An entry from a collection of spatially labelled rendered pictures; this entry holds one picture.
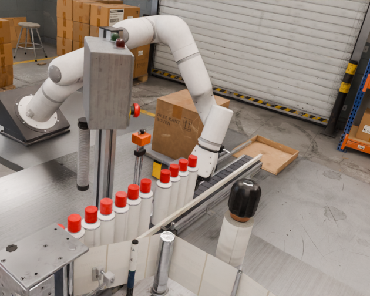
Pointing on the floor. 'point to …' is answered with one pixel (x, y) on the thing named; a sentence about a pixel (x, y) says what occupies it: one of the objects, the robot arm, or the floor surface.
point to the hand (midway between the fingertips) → (194, 185)
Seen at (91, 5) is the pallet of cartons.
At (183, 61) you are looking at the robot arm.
